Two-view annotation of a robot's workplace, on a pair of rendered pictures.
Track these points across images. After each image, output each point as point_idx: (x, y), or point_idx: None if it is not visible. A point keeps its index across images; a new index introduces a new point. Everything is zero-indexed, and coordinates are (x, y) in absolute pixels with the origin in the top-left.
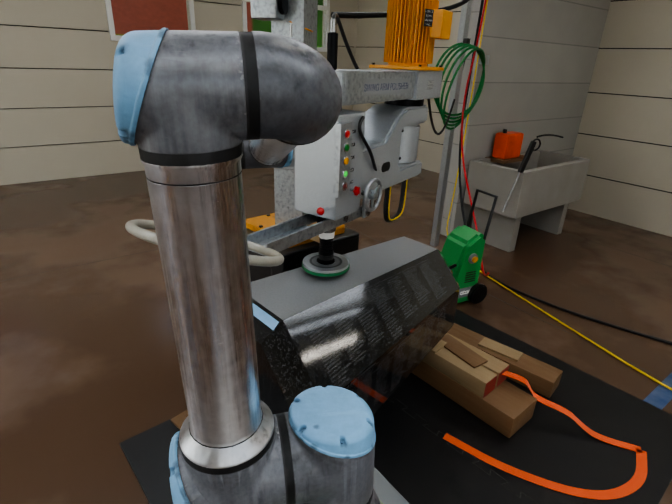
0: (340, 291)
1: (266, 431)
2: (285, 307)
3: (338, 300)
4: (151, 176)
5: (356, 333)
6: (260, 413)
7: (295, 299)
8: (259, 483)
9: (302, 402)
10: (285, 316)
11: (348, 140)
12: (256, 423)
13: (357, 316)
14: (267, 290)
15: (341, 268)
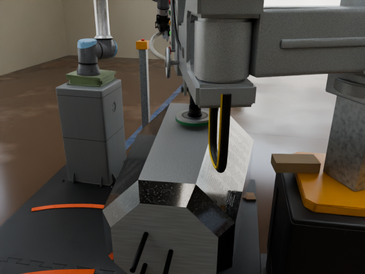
0: (165, 118)
1: (95, 36)
2: (178, 105)
3: (162, 118)
4: None
5: (145, 134)
6: (96, 33)
7: (181, 109)
8: None
9: (93, 39)
10: (171, 104)
11: (170, 7)
12: (96, 33)
13: (150, 131)
14: (202, 108)
15: (176, 114)
